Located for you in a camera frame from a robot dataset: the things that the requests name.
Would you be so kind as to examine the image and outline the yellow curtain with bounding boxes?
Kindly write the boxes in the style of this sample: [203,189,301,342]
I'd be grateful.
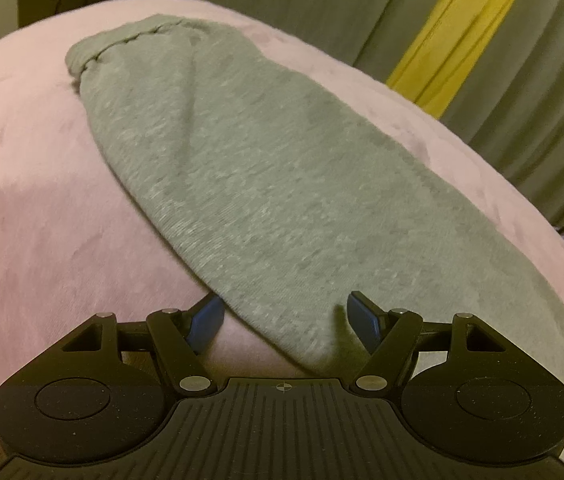
[386,0,538,120]

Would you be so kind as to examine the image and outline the pink blanket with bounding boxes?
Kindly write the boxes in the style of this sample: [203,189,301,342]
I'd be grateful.
[0,0,564,463]

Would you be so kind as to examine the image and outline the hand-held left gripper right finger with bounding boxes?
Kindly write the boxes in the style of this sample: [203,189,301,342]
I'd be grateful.
[346,290,509,394]

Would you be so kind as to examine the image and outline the grey curtain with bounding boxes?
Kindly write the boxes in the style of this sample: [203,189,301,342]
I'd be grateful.
[158,0,564,241]

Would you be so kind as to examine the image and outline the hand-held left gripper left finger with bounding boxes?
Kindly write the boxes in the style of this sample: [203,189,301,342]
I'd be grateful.
[60,294,225,395]

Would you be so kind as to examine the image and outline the grey pants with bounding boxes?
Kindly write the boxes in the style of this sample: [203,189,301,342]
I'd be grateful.
[65,14,564,397]

